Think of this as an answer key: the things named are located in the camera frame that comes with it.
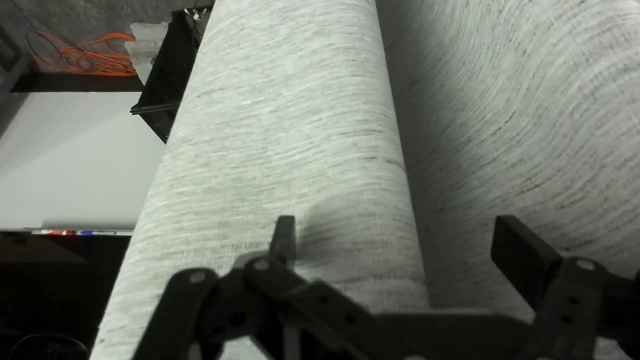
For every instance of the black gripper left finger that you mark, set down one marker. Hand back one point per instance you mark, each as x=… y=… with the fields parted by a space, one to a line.
x=267 y=286

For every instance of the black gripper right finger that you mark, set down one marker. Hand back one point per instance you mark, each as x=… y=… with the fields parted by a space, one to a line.
x=566 y=300

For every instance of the grey fabric curtain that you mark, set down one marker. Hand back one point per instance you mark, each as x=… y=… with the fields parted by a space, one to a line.
x=287 y=133

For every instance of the white flat panel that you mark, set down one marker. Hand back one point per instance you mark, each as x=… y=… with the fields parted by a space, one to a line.
x=73 y=160

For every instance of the black metal stand bracket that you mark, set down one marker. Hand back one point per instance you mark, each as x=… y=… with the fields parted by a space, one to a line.
x=171 y=81

